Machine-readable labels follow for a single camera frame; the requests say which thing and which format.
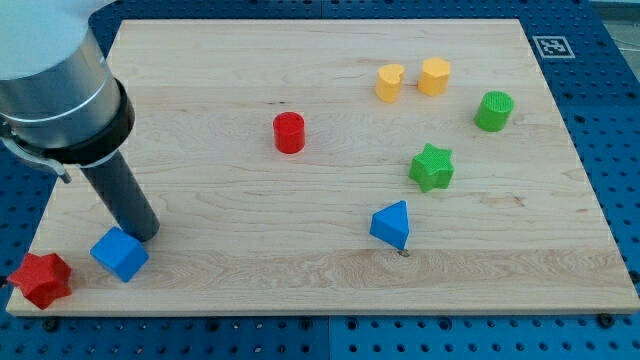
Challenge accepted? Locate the blue cube block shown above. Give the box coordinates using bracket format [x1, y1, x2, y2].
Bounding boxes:
[90, 227, 149, 283]

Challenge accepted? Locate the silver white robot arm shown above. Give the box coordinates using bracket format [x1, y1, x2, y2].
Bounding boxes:
[1, 0, 135, 182]

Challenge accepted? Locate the green star block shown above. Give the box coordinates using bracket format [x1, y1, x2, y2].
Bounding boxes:
[409, 143, 455, 192]

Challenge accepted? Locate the red star block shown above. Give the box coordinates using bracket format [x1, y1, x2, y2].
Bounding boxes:
[7, 253, 72, 310]

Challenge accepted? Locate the light wooden board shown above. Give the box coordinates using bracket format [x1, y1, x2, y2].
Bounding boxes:
[31, 19, 639, 317]

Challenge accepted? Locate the red cylinder block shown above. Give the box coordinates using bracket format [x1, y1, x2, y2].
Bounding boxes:
[273, 112, 305, 154]

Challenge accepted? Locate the blue triangle block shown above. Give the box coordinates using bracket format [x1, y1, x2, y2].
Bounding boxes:
[369, 200, 410, 250]

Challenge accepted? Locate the yellow heart block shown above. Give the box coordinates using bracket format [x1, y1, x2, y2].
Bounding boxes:
[375, 63, 405, 103]

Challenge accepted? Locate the yellow hexagon block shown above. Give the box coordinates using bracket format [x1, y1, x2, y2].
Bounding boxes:
[417, 57, 451, 96]

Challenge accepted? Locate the green cylinder block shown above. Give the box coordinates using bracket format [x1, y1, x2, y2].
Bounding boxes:
[474, 90, 515, 132]

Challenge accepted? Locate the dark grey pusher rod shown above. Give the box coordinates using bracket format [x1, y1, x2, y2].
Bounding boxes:
[81, 151, 160, 242]

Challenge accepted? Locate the white fiducial marker tag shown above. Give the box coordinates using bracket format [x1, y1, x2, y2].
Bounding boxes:
[533, 35, 575, 59]

